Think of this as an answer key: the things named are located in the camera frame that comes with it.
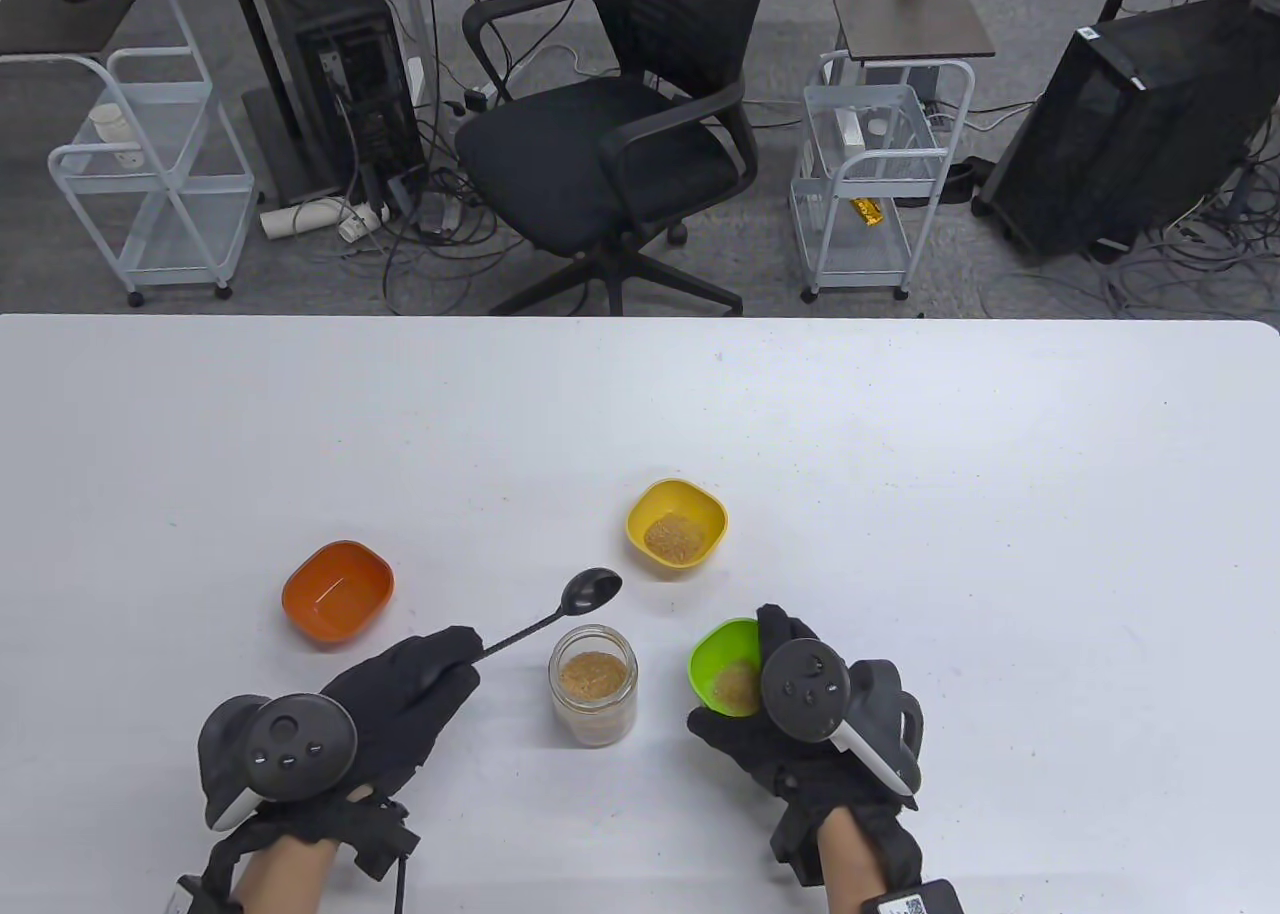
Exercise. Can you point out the green plastic dish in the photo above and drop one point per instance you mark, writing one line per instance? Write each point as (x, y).
(715, 649)

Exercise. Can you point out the gold snack packet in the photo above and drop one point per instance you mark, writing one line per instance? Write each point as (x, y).
(868, 212)

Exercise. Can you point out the brown sugar granules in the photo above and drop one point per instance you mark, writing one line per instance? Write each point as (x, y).
(592, 674)
(675, 539)
(737, 691)

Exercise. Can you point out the clear glass jar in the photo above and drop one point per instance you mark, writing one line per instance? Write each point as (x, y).
(592, 726)

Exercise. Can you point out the black office chair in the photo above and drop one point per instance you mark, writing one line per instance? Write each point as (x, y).
(590, 154)

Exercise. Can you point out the brown wooden side table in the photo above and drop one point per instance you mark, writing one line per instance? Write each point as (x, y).
(910, 14)

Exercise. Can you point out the yellow plastic dish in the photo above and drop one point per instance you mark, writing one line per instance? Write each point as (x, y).
(650, 509)

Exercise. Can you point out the person's right forearm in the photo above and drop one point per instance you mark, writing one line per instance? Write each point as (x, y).
(850, 864)

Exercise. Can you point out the white rolled tube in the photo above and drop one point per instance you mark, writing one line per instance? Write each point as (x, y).
(300, 218)

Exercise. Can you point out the black wrist sensor box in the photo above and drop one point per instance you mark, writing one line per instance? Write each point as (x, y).
(200, 899)
(915, 899)

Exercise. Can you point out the orange plastic dish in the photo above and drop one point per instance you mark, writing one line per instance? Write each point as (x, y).
(335, 594)

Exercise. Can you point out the dark desk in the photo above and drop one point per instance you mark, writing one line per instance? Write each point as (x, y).
(50, 29)

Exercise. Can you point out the person's left hand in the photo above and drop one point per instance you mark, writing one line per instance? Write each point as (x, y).
(400, 704)

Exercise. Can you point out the person's right hand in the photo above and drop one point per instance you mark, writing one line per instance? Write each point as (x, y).
(750, 754)

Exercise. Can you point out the black grey tracking controller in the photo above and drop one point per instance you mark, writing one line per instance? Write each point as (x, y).
(800, 689)
(295, 744)

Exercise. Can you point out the person's left forearm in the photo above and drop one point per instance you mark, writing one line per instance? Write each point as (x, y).
(285, 879)

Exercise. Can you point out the black computer tower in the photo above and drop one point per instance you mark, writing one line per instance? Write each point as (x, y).
(330, 14)
(1120, 134)

